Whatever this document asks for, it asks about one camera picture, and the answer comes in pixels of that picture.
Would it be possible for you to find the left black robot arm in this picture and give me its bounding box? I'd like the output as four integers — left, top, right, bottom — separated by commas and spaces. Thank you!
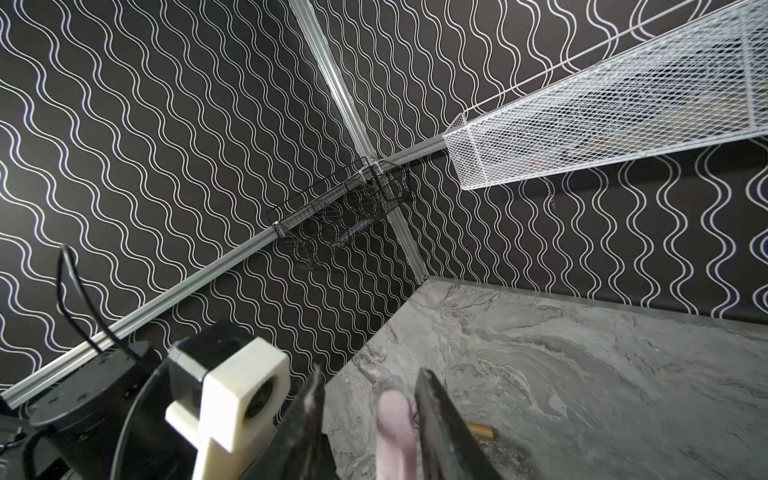
1, 341, 194, 479

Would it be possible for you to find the orange pen cap left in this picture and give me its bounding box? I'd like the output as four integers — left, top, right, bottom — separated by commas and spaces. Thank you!
467, 422, 497, 440

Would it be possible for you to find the black wire basket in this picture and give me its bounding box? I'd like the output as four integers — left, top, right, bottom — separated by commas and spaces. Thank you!
265, 158, 414, 270

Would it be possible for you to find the pink pen cap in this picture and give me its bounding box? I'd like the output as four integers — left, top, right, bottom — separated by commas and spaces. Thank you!
376, 389, 417, 479

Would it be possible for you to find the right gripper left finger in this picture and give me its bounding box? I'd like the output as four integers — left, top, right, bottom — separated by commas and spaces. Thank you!
240, 365, 338, 480

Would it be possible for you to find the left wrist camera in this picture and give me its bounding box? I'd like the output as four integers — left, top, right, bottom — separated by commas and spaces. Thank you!
165, 322, 291, 479

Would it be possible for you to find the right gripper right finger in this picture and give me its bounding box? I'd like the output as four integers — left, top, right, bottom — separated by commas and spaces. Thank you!
415, 368, 502, 480

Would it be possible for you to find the white mesh basket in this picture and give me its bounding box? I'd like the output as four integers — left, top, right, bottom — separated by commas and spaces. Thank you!
444, 1, 767, 190

